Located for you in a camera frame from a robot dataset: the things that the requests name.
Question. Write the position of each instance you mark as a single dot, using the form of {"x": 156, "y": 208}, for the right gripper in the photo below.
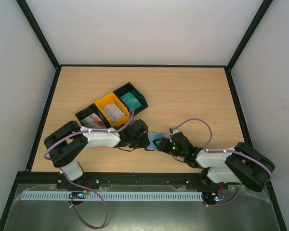
{"x": 165, "y": 144}

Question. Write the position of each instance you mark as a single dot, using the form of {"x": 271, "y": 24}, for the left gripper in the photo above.
{"x": 144, "y": 144}

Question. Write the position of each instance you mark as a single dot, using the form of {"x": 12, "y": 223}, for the black leather card holder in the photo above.
{"x": 151, "y": 146}

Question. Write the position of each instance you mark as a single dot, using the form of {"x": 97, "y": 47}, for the teal credit card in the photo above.
{"x": 157, "y": 136}

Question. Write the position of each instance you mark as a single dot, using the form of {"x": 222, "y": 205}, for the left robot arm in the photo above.
{"x": 64, "y": 145}

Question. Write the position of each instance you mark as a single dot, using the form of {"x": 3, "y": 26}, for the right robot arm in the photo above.
{"x": 239, "y": 164}

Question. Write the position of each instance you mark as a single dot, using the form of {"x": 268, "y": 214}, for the teal card stack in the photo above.
{"x": 130, "y": 100}

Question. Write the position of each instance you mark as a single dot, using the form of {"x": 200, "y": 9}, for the red patterned card stack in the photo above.
{"x": 93, "y": 121}

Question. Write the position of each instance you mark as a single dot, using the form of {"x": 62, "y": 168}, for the yellow card bin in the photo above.
{"x": 112, "y": 98}

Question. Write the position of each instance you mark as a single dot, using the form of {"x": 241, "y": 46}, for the black bin with teal cards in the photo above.
{"x": 128, "y": 87}

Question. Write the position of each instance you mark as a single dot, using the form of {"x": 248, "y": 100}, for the black bin with red cards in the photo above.
{"x": 89, "y": 110}

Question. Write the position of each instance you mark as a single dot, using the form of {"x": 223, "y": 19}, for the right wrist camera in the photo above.
{"x": 173, "y": 131}

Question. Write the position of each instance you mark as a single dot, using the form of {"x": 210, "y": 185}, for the white slotted cable duct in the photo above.
{"x": 113, "y": 196}

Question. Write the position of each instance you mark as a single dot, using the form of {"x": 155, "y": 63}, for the black aluminium frame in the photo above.
{"x": 28, "y": 177}

